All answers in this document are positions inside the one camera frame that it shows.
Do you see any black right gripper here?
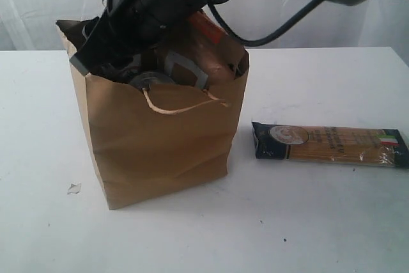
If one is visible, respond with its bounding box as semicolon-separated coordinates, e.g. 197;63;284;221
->
94;0;205;69

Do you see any brown kraft pouch orange label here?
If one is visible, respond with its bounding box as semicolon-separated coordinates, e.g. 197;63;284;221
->
137;12;245;89

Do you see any brown paper bag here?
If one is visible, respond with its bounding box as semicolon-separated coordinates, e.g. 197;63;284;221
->
56;10;251;211

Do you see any spaghetti pasta packet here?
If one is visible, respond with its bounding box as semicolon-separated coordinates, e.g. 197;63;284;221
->
252;122;408;169

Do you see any clear plastic scrap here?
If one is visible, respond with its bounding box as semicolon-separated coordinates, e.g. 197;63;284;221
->
67;183;82;195

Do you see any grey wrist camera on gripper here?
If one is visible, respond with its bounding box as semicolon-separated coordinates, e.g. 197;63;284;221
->
66;19;112;77

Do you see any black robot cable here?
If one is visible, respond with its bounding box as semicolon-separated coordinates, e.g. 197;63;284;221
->
75;0;346;47

